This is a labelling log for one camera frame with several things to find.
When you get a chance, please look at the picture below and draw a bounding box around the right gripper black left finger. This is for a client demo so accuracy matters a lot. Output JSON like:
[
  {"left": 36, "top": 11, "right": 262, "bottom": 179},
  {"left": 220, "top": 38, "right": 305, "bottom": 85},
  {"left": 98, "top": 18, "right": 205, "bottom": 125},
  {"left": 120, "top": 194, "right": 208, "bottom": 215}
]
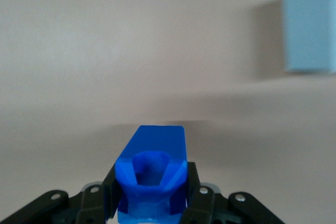
[{"left": 0, "top": 165, "right": 124, "bottom": 224}]

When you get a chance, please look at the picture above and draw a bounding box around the gray cube base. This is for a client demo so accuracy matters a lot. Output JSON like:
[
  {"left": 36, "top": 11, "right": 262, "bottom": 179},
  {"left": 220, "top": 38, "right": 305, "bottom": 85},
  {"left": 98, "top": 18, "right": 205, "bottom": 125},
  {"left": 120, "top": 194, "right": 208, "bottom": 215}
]
[{"left": 282, "top": 0, "right": 336, "bottom": 74}]

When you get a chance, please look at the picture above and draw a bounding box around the brown table cover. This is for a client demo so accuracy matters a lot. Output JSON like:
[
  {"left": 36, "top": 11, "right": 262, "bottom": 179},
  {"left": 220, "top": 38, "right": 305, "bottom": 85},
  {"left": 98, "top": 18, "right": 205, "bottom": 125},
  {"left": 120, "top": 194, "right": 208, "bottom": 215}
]
[{"left": 0, "top": 0, "right": 336, "bottom": 224}]

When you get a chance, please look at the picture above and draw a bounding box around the blue plastic part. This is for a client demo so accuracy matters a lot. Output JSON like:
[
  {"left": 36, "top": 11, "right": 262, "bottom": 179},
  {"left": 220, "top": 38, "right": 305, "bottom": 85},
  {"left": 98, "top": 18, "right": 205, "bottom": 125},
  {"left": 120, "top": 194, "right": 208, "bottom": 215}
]
[{"left": 104, "top": 125, "right": 189, "bottom": 224}]

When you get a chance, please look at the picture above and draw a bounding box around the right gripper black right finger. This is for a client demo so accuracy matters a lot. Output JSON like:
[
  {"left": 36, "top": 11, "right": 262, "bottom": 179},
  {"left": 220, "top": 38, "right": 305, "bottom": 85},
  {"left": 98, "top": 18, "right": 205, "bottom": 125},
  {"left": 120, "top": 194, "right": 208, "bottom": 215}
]
[{"left": 180, "top": 162, "right": 286, "bottom": 224}]

